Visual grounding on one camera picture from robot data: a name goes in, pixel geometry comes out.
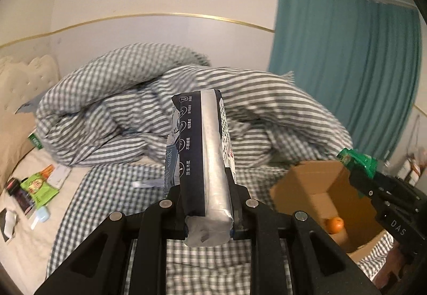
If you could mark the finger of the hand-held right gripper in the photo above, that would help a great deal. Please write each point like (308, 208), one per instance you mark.
(362, 181)

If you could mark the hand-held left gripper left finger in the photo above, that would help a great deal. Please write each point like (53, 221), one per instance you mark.
(171, 215)

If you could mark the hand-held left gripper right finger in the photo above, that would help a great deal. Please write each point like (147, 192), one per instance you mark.
(238, 208)

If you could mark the green snack packet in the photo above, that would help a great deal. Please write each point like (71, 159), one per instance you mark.
(357, 160)

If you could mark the dark blue tissue pack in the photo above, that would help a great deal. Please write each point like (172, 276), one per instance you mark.
(200, 165)

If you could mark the cardboard box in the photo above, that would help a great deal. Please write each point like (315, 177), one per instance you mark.
(300, 188)

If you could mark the white toothpaste tube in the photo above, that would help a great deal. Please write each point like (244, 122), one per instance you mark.
(146, 184)

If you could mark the orange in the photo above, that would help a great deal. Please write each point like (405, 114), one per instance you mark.
(334, 225)

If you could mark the grey checked bed sheet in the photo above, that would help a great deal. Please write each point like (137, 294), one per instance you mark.
(110, 188)

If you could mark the white flat device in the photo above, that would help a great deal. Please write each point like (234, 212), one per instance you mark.
(60, 176)

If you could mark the grey checked duvet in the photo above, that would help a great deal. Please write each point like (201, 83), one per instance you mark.
(133, 98)

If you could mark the cream bed sheet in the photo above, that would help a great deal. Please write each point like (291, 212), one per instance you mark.
(50, 245)

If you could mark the orange packet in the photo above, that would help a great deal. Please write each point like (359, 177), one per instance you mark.
(48, 171)

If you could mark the light green snack bag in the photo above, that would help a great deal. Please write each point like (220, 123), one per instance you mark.
(38, 190)

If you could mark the teal curtain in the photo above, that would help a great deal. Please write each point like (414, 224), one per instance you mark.
(333, 48)

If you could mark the dark purple packet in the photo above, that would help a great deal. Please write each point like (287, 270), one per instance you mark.
(24, 203)

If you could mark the green labelled packet by pillow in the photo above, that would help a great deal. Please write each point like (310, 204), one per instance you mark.
(34, 141)

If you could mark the black and red packet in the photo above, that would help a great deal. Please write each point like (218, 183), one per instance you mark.
(11, 186)

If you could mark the white tissue on dark card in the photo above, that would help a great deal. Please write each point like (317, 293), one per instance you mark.
(4, 235)

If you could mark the beige pillow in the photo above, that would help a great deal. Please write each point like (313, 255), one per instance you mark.
(13, 138)

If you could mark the blue cloth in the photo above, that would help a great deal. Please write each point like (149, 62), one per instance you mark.
(30, 104)

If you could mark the cream tufted headboard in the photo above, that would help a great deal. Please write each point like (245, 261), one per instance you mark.
(23, 81)

